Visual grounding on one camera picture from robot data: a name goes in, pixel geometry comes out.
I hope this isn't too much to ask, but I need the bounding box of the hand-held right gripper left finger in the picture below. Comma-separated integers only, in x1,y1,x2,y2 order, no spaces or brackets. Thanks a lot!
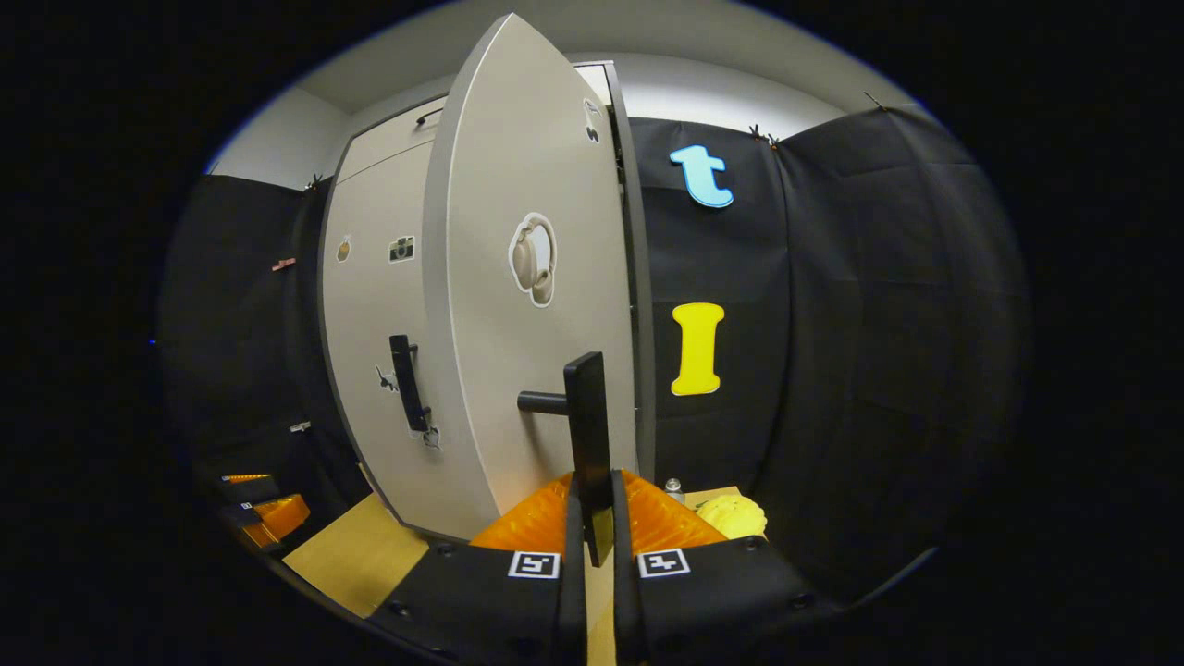
368,470,590,666

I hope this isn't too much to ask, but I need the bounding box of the yellow bumpy object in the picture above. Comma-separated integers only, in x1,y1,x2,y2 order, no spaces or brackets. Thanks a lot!
696,493,769,541

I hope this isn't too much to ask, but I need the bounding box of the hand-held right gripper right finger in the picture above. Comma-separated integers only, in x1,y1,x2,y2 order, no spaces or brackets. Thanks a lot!
609,469,839,666

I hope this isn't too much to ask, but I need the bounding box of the grey shoe cabinet door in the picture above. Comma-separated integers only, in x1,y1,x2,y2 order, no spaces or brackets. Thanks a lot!
321,139,505,542
421,13,641,567

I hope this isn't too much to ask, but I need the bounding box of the black backdrop cloth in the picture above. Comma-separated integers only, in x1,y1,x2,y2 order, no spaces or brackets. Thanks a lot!
157,102,1032,611

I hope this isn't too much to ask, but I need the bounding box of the grey double-door shoe cabinet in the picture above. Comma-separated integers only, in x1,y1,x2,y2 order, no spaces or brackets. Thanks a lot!
317,60,660,547

